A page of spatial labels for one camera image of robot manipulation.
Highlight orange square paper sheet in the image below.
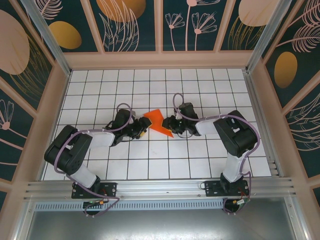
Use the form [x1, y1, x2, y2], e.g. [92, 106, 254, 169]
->
[143, 109, 175, 139]

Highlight grey metal sheet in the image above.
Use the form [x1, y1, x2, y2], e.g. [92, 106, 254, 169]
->
[24, 209, 301, 240]

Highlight small electronics board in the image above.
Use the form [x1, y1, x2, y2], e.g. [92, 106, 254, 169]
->
[223, 197, 251, 215]
[82, 198, 112, 217]

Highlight long aluminium mounting rail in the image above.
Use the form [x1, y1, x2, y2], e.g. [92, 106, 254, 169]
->
[23, 177, 297, 201]

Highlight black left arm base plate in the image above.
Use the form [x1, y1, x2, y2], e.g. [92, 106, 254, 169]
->
[71, 181, 118, 200]

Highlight aluminium side rail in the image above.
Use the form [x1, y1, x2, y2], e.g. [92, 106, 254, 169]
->
[242, 69, 285, 179]

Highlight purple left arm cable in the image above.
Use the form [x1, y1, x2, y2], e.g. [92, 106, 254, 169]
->
[53, 103, 136, 219]

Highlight slotted grey cable tray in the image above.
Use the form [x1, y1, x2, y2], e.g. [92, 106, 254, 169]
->
[33, 199, 288, 211]

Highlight wall panel with pink flowers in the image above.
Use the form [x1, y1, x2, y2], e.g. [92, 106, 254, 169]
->
[161, 0, 228, 53]

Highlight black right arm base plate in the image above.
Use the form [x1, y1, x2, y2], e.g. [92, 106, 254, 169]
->
[204, 180, 251, 199]

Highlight wall panel with orange oval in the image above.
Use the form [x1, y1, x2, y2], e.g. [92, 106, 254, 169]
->
[32, 0, 100, 53]

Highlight wall panel orange circle feather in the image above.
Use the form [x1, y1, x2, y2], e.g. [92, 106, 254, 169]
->
[89, 0, 159, 53]

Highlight wall panel orange oval feathers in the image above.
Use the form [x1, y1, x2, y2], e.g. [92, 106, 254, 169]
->
[261, 0, 320, 110]

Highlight aluminium corner post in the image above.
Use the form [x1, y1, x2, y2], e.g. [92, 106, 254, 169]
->
[12, 199, 36, 240]
[284, 192, 310, 240]
[21, 0, 73, 76]
[244, 0, 293, 74]

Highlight wall panel single pink flower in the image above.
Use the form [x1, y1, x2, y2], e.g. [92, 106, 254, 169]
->
[0, 82, 36, 182]

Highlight wall panel pink circle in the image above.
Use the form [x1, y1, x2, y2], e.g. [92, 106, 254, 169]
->
[219, 0, 275, 53]

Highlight wall panel pink feather lines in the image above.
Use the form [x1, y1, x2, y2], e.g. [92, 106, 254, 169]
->
[283, 96, 320, 180]

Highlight wall panel large pink disc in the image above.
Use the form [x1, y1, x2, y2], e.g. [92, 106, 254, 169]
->
[0, 0, 56, 113]

